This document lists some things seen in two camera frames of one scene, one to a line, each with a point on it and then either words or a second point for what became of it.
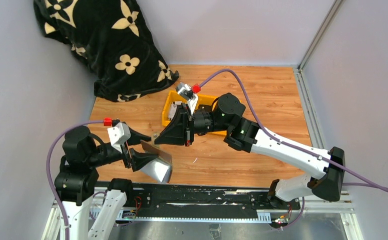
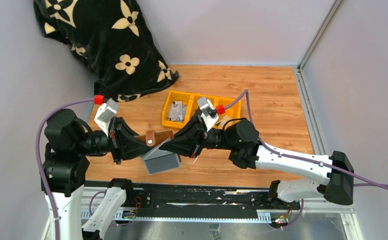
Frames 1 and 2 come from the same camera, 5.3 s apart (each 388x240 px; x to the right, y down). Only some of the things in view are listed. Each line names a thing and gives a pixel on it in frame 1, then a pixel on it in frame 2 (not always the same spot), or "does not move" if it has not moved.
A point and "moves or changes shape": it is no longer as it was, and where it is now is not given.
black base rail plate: x=155 y=201 does not move
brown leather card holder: x=161 y=167 moves or changes shape
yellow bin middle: x=204 y=99 does not move
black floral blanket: x=112 y=39 does not move
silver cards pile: x=172 y=108 does not move
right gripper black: x=175 y=133 → x=184 y=145
